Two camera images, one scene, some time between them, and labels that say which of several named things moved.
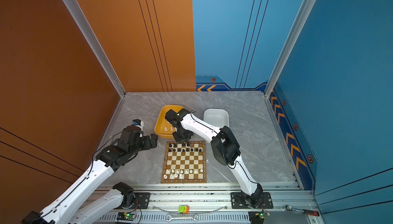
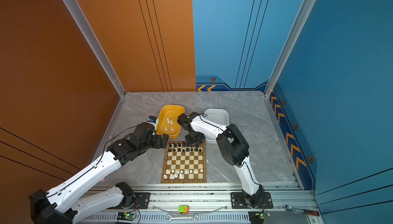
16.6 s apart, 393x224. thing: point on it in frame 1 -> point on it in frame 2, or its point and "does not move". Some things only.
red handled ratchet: [288, 208] does not move
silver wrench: [170, 217] does not move
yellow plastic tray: [163, 128] does not move
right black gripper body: [181, 136] -> [194, 139]
